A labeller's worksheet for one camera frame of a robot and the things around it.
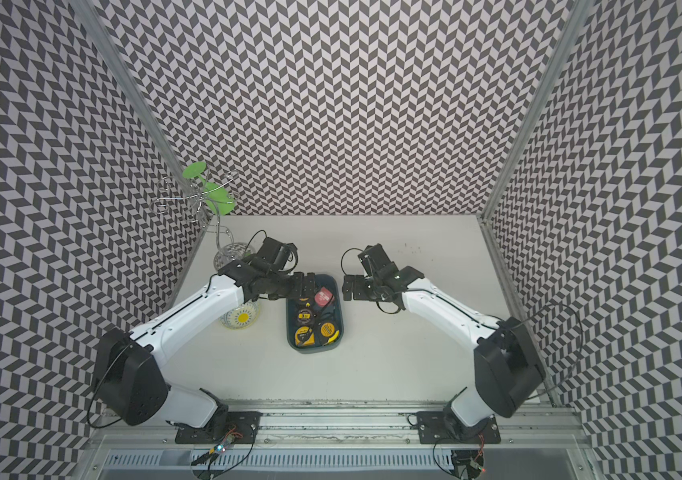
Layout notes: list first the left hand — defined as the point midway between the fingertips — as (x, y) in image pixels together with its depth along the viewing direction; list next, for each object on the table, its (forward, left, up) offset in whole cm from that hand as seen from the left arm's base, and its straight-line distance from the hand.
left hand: (305, 292), depth 82 cm
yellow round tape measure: (-7, -6, -10) cm, 14 cm away
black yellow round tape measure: (-2, +2, -10) cm, 11 cm away
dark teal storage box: (-5, -2, -10) cm, 11 cm away
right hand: (0, -15, -2) cm, 15 cm away
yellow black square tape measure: (-9, +1, -10) cm, 13 cm away
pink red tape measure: (+4, -4, -11) cm, 12 cm away
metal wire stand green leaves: (+25, +31, +11) cm, 41 cm away
